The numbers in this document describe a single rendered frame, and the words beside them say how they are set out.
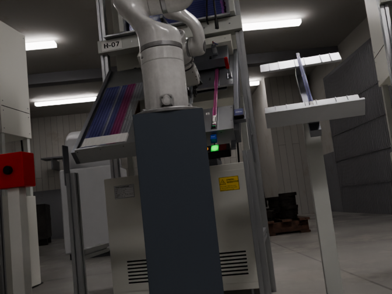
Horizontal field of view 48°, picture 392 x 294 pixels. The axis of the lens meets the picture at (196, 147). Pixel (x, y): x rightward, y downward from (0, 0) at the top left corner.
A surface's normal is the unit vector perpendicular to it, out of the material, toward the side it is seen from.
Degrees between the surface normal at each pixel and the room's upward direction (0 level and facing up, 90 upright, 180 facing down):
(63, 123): 90
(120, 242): 90
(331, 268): 90
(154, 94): 90
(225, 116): 44
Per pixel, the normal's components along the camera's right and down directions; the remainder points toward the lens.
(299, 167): 0.04, -0.13
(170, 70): 0.40, -0.15
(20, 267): -0.19, -0.10
